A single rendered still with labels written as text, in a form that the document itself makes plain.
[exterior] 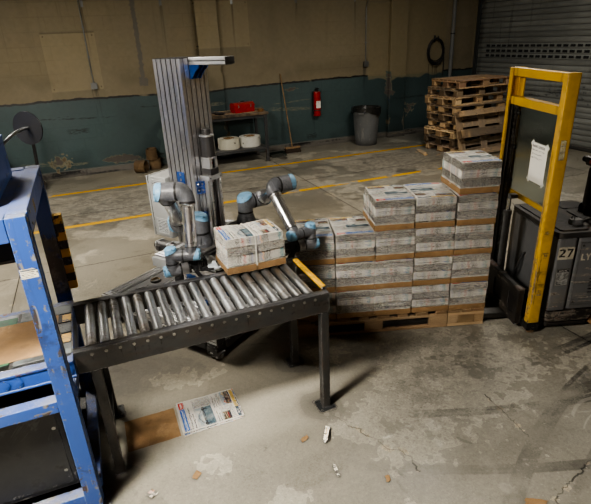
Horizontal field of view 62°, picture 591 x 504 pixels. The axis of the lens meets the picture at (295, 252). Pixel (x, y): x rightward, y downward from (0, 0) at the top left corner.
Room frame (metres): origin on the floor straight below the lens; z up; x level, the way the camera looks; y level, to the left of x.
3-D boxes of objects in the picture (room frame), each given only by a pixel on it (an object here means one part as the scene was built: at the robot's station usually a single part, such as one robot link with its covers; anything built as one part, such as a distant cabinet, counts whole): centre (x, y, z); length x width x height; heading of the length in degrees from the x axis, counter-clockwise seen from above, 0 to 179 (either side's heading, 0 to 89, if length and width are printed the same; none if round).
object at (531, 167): (3.52, -1.74, 1.28); 0.57 x 0.01 x 0.65; 3
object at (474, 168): (3.49, -1.29, 0.65); 0.39 x 0.30 x 1.29; 3
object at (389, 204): (3.46, -0.70, 0.95); 0.38 x 0.29 x 0.23; 4
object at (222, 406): (2.46, 0.58, 0.01); 0.37 x 0.28 x 0.01; 111
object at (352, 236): (3.45, -0.57, 0.42); 1.17 x 0.39 x 0.83; 93
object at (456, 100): (9.66, -3.38, 0.65); 1.33 x 0.94 x 1.30; 115
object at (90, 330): (2.25, 1.09, 0.77); 0.47 x 0.05 x 0.05; 21
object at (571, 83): (3.19, -1.74, 0.97); 0.09 x 0.09 x 1.75; 3
